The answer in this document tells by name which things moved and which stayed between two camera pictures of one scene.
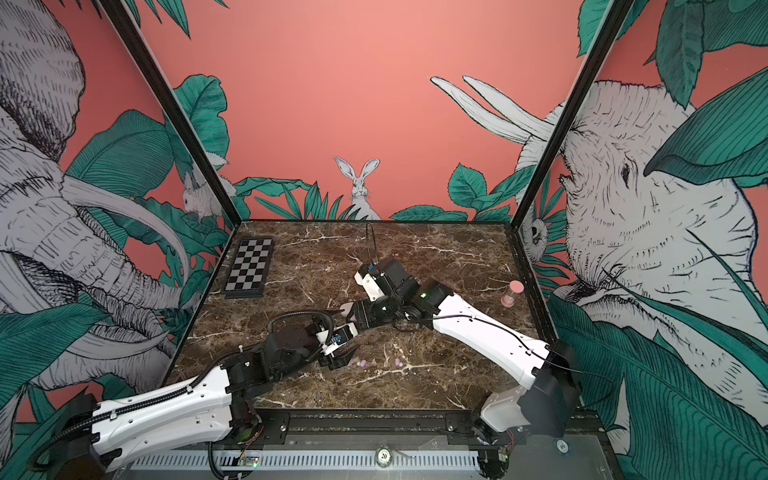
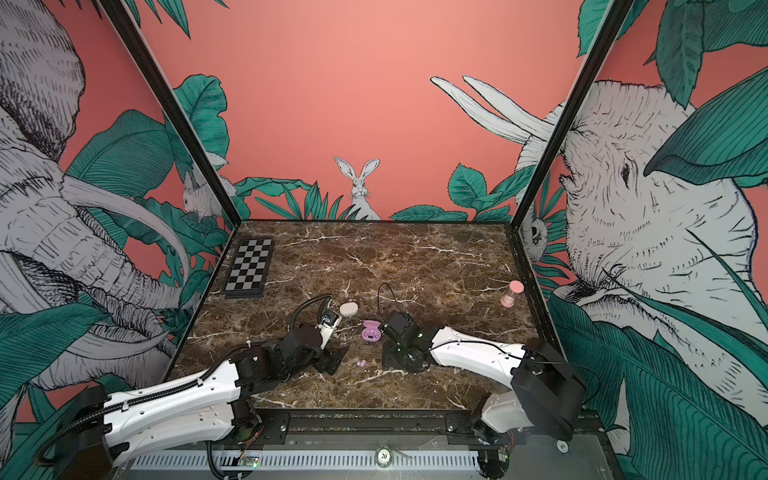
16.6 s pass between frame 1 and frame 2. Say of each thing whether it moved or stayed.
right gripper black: moved
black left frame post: stayed
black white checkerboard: stayed
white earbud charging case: stayed
